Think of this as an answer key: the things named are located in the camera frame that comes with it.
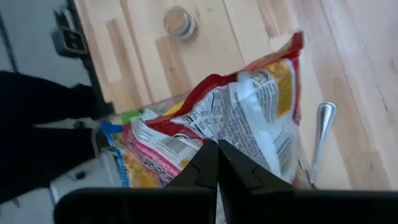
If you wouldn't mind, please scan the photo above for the pink green ramen pack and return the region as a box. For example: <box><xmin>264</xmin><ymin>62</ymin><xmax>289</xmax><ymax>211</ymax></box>
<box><xmin>122</xmin><ymin>109</ymin><xmax>206</xmax><ymax>187</ymax></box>

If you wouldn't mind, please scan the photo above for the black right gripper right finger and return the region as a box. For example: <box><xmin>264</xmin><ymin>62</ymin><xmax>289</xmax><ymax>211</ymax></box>
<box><xmin>218</xmin><ymin>139</ymin><xmax>398</xmax><ymax>224</ymax></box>

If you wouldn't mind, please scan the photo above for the silver metal spoon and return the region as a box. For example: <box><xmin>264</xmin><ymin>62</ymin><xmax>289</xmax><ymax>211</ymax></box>
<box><xmin>308</xmin><ymin>101</ymin><xmax>338</xmax><ymax>190</ymax></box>

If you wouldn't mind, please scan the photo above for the black aluminium table frame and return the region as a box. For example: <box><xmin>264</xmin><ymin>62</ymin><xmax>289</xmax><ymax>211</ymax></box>
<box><xmin>0</xmin><ymin>0</ymin><xmax>116</xmax><ymax>205</ymax></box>

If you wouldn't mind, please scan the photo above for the red ramen noodle pack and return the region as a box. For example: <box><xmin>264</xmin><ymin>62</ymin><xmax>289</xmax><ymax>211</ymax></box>
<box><xmin>145</xmin><ymin>30</ymin><xmax>305</xmax><ymax>184</ymax></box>

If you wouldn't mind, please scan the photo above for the blue yellow ramen pack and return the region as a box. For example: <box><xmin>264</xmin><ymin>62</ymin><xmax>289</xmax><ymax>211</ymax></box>
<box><xmin>98</xmin><ymin>120</ymin><xmax>162</xmax><ymax>189</ymax></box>

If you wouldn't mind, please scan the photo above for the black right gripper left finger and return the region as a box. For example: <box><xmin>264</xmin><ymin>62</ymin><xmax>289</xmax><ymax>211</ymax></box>
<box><xmin>54</xmin><ymin>138</ymin><xmax>218</xmax><ymax>224</ymax></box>

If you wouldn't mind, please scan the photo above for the black edge bracket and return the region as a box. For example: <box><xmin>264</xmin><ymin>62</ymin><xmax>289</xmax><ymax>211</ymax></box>
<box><xmin>50</xmin><ymin>11</ymin><xmax>90</xmax><ymax>58</ymax></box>

